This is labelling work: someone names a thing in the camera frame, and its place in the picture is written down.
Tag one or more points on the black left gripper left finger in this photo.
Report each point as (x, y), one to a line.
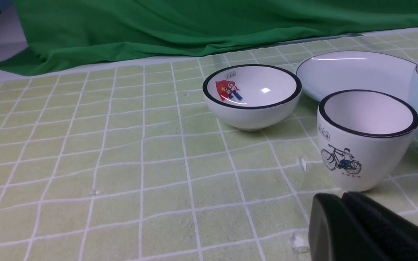
(335, 234)

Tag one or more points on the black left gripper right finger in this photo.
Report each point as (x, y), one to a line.
(395, 236)

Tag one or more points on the white cup with bicycle picture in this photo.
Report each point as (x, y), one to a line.
(363, 135)

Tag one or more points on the white bowl with flag picture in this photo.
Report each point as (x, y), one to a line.
(252, 97)

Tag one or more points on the pale blue plate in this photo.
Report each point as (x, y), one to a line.
(327, 73)

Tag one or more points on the green backdrop cloth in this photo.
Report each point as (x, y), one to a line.
(63, 34)

